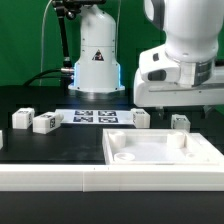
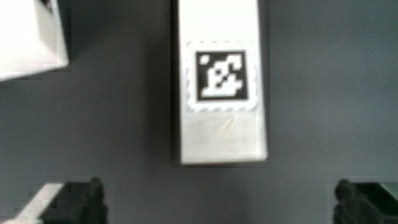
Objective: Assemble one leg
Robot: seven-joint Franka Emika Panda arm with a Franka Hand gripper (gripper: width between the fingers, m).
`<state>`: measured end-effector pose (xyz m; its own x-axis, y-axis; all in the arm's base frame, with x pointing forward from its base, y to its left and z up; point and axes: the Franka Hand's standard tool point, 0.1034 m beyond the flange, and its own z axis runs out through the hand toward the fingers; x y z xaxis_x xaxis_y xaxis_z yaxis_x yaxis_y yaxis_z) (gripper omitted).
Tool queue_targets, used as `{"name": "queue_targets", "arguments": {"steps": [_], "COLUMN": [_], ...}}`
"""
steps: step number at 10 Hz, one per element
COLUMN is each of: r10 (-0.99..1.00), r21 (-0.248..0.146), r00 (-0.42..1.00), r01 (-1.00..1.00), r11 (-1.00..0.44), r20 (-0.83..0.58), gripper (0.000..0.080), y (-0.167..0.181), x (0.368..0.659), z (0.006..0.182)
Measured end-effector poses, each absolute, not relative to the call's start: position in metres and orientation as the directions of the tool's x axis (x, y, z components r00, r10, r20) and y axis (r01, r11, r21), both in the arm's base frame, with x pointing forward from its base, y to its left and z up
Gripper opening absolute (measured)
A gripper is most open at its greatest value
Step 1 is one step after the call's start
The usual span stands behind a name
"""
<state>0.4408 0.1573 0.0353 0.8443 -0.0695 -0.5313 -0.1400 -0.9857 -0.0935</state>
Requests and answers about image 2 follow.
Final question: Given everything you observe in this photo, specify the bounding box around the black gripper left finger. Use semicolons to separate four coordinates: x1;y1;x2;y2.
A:
10;177;110;224

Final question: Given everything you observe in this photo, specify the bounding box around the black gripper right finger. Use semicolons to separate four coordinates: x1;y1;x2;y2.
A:
332;179;398;224

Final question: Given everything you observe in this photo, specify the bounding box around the white leg with tag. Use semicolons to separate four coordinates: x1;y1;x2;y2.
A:
177;0;268;165

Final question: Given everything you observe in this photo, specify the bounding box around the white leg near sheet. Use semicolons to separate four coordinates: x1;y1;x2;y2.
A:
0;0;69;82

